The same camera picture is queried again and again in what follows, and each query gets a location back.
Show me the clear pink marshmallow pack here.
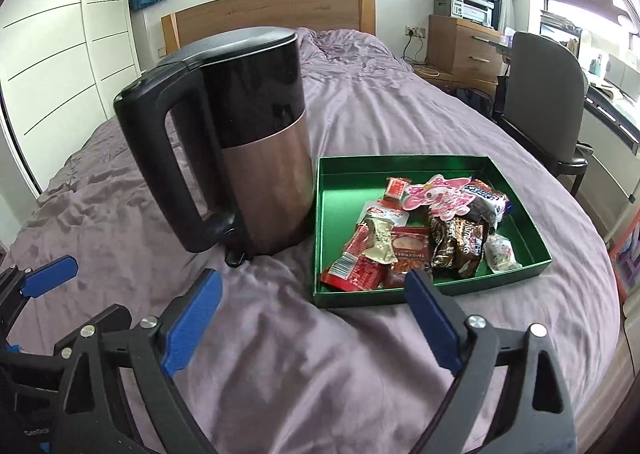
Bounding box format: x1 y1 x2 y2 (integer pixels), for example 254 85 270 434
484 233 522 273

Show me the brown chocolate snack bag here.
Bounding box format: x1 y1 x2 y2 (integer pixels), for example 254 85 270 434
428 216 488 279

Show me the dark red noodle snack packet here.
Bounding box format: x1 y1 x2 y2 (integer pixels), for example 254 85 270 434
383 226 432 289

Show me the red white konjac snack pouch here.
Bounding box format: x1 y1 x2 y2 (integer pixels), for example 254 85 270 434
320 201 409 292

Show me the blue white wafer pack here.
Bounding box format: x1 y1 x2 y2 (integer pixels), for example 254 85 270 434
461 179 512 230

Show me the olive green candy wrapper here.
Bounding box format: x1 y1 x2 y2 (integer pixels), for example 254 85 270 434
361 216 397 265

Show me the pink cartoon character pouch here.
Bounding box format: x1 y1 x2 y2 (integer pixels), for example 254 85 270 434
401 174 475 221

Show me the small red candy bar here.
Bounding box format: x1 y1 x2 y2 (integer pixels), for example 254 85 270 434
383 177 411 205

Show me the purple bed cover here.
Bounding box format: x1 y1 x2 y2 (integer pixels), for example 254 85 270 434
0 26 624 454

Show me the black copper electric kettle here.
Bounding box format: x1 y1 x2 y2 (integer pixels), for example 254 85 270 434
114 26 314 268

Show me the green shallow box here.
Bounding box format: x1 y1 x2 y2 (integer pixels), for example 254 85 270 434
311 154 554 309

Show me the white wardrobe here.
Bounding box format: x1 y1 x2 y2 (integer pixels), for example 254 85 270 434
1 0 140 195

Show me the grey office chair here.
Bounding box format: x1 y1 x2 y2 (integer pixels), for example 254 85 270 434
497 32 592 195

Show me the wooden drawer cabinet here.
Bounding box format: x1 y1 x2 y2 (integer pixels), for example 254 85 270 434
425 14 502 82

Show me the wooden headboard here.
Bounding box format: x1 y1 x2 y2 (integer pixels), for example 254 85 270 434
160 0 376 55

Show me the grey printer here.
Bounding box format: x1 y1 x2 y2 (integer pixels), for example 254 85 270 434
433 0 496 28

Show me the wall power socket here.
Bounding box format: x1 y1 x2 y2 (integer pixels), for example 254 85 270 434
405 25 426 40

